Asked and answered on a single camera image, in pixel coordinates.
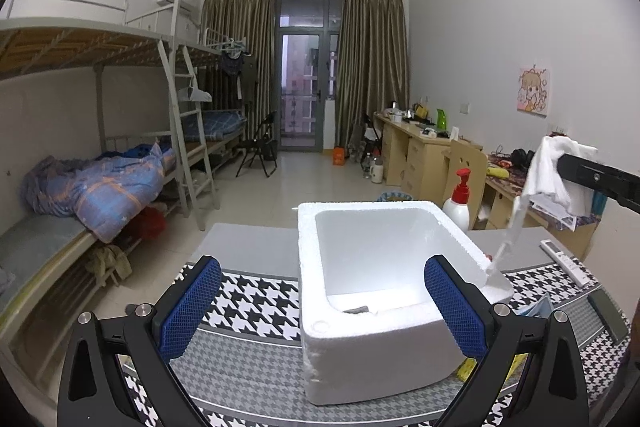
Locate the wooden smiley chair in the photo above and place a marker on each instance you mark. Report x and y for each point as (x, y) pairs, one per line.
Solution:
(472, 167)

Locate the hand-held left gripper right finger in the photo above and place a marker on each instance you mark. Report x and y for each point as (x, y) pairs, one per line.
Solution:
(456, 307)

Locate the metal bunk bed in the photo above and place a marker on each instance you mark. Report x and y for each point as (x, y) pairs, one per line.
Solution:
(75, 42)
(210, 52)

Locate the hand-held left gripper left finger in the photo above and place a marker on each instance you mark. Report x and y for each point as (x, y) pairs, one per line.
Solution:
(190, 307)

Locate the white foam box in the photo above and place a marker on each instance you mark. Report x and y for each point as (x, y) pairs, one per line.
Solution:
(380, 357)

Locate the dark hanging clothes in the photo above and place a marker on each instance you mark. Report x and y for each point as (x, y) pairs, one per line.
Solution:
(235, 72)

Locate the red cloth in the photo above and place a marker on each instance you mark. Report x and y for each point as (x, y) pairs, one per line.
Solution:
(145, 222)

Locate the brown curtain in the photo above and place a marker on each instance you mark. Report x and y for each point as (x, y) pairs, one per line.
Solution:
(372, 57)
(250, 37)

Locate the white thermos jug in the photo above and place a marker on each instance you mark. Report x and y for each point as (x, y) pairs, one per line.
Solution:
(377, 172)

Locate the white hanging bag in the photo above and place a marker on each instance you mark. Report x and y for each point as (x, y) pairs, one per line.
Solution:
(195, 93)

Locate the cartoon wall poster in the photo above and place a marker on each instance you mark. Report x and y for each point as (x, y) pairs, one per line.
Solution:
(533, 89)

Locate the blue basket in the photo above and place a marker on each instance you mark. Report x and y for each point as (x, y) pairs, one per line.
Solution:
(395, 196)

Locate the white bed ladder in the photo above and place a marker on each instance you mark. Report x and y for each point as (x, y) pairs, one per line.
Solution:
(187, 147)

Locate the blue bed sheet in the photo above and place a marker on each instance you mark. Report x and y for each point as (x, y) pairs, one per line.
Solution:
(215, 123)

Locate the white red pump bottle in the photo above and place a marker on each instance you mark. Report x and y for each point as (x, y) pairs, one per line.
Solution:
(460, 212)

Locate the olive cloth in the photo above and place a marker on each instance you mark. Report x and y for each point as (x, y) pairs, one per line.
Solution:
(107, 264)

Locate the red orange snack packet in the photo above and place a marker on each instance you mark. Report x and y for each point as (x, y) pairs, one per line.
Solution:
(467, 368)

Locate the grey cloth piece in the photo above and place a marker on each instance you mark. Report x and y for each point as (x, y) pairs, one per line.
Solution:
(357, 308)

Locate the white wall socket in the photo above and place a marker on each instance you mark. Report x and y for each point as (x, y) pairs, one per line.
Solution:
(464, 109)

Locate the blue checked quilt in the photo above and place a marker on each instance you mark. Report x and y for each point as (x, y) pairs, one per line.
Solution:
(100, 187)

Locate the white cloth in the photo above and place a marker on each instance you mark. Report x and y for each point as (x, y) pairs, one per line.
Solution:
(547, 177)

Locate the white remote control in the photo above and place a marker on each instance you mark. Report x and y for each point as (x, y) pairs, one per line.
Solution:
(565, 261)

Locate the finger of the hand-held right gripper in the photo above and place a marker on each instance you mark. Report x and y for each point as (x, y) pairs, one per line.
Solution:
(595, 177)

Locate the printed paper sheets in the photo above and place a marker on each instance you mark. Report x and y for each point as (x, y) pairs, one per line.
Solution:
(555, 213)

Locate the houndstooth table cloth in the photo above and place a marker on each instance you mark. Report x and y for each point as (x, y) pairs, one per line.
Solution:
(260, 302)

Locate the cloth covered wooden desk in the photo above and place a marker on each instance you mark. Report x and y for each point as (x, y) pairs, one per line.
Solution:
(500, 202)

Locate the light wooden desk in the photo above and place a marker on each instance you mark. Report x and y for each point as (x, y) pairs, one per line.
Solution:
(420, 157)

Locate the yellow pouch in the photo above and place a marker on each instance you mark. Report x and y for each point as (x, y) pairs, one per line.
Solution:
(498, 172)

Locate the black phone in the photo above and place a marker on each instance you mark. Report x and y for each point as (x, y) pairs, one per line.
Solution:
(607, 314)

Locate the green plastic jug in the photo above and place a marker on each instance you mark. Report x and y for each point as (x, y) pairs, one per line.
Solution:
(442, 119)

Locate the glass balcony door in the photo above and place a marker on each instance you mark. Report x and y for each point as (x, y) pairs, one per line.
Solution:
(305, 72)

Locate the black folding chair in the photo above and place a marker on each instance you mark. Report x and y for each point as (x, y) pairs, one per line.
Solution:
(260, 144)

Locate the orange bag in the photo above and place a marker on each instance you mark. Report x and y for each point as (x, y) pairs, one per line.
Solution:
(338, 157)

